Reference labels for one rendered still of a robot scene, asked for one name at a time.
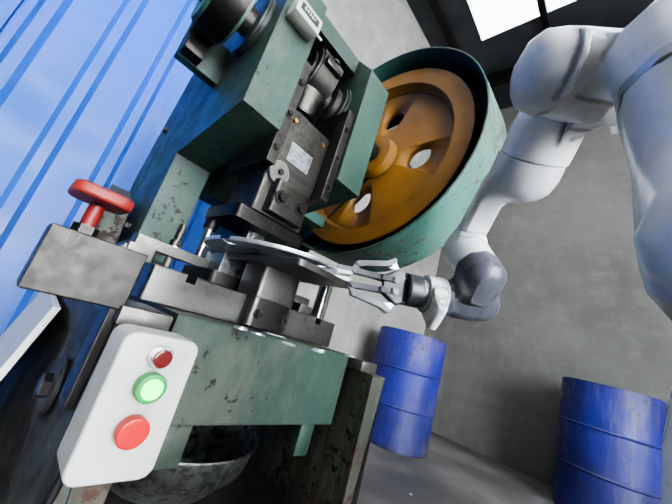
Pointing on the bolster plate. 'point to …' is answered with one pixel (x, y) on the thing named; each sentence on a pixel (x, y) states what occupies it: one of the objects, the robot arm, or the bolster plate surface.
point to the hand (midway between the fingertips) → (335, 274)
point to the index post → (321, 302)
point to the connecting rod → (319, 85)
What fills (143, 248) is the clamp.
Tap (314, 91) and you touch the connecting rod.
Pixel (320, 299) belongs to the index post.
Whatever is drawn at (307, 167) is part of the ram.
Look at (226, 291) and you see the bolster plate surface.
